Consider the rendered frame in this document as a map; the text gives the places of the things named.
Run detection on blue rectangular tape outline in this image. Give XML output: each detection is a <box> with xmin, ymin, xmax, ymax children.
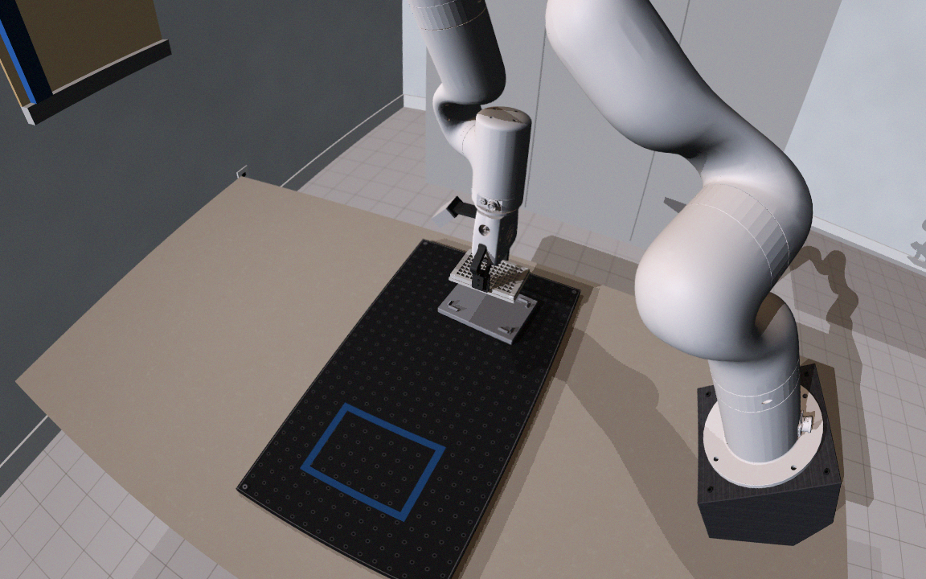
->
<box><xmin>300</xmin><ymin>403</ymin><xmax>446</xmax><ymax>522</ymax></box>

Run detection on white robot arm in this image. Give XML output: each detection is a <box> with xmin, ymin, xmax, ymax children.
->
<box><xmin>408</xmin><ymin>0</ymin><xmax>823</xmax><ymax>488</ymax></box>

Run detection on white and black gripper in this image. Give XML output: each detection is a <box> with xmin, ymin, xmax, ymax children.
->
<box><xmin>470</xmin><ymin>204</ymin><xmax>518</xmax><ymax>293</ymax></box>

